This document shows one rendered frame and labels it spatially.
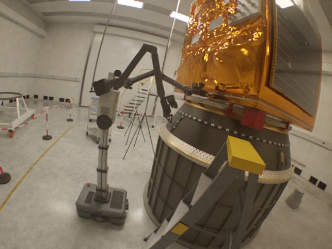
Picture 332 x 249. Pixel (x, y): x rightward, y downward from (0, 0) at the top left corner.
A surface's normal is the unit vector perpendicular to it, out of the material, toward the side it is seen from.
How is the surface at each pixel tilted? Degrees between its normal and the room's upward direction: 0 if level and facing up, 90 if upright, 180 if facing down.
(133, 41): 90
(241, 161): 90
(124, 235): 0
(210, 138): 62
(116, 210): 0
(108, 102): 90
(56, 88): 90
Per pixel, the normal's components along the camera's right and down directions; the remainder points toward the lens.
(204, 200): -0.35, 0.07
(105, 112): 0.11, 0.40
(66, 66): 0.28, 0.26
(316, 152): -0.94, -0.14
